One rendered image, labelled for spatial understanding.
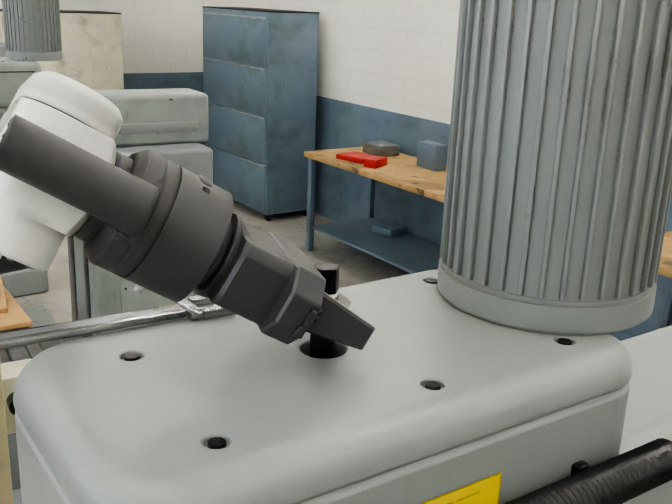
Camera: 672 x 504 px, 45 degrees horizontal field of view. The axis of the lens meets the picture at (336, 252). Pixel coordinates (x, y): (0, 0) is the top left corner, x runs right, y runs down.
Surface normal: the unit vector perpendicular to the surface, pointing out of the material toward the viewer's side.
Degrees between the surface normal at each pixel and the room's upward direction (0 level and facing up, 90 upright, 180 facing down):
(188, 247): 86
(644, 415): 0
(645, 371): 0
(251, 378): 0
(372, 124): 90
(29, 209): 77
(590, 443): 90
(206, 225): 64
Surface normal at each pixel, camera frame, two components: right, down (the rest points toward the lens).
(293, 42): 0.56, 0.27
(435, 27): -0.83, 0.14
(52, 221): 0.42, 0.06
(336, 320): 0.30, 0.30
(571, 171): -0.15, 0.29
